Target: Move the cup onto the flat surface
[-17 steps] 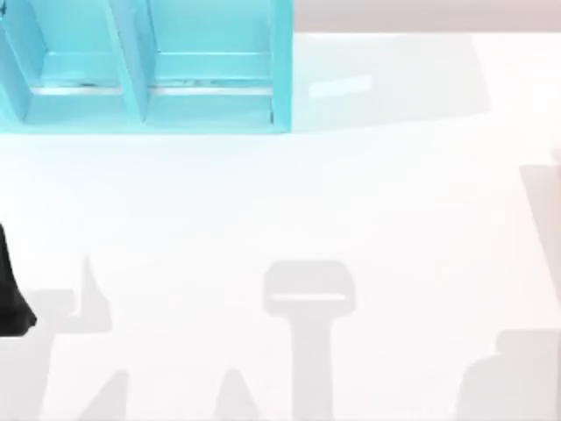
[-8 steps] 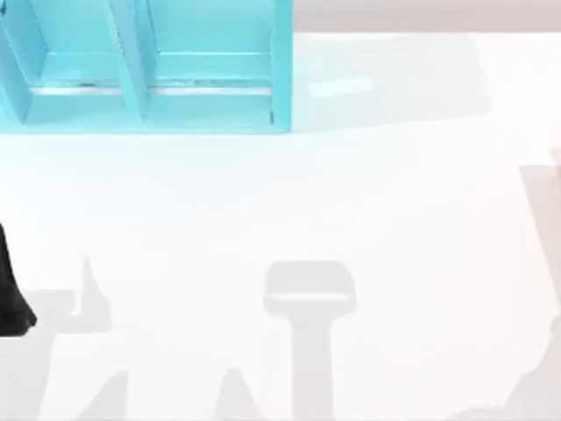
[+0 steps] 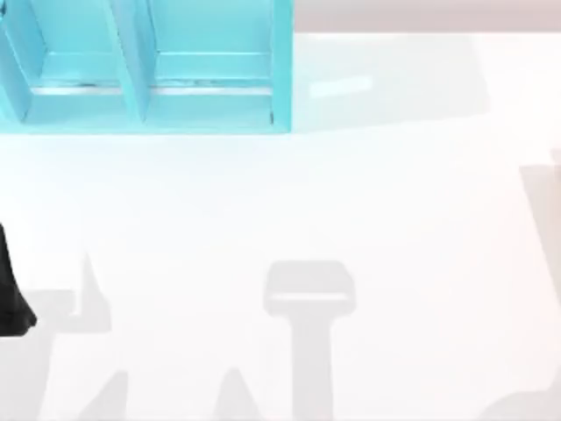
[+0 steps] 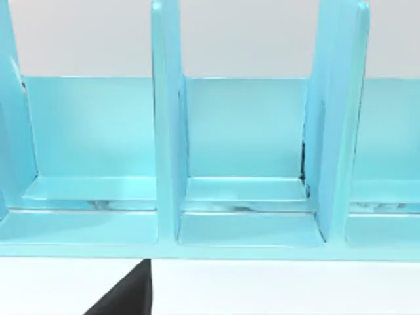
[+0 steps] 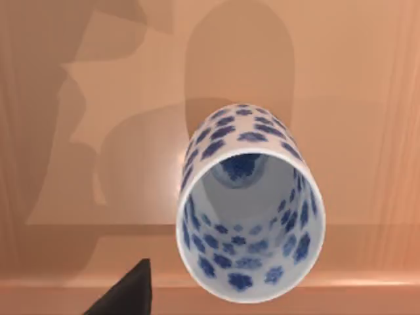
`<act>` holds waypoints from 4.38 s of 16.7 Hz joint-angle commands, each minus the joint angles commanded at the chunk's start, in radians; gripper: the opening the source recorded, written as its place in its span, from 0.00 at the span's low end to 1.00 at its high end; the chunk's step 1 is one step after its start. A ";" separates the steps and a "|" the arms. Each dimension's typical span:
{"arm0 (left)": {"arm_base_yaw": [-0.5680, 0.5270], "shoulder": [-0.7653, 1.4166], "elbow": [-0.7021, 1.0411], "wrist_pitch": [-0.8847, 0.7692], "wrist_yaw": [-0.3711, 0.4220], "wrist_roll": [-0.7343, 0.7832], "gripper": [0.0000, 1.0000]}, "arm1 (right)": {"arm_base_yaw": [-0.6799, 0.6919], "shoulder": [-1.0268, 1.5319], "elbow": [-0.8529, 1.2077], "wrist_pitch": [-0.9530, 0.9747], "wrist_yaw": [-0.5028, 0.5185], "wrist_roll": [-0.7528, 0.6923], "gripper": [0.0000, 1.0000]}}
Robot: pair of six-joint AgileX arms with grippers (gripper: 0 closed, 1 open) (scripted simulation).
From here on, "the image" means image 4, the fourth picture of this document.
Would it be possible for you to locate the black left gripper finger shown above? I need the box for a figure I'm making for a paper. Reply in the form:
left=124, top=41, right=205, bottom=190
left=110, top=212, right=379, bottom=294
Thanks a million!
left=82, top=258, right=154, bottom=315

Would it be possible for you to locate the light blue rack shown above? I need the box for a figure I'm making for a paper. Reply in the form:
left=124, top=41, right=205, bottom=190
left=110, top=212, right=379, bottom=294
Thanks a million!
left=0, top=0, right=420, bottom=261

